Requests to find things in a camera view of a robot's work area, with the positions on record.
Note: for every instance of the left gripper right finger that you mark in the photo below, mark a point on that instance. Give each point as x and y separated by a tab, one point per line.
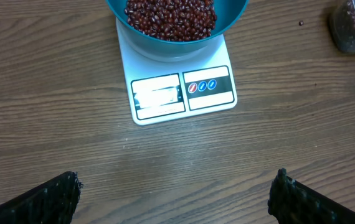
292	202

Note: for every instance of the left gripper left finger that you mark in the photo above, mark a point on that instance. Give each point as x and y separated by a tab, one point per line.
54	201

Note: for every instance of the white kitchen scale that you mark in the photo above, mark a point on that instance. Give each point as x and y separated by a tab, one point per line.
167	87

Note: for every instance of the blue bowl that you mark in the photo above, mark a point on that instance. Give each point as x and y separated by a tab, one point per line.
228	12

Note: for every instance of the red beans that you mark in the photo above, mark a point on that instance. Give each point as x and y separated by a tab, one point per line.
172	20

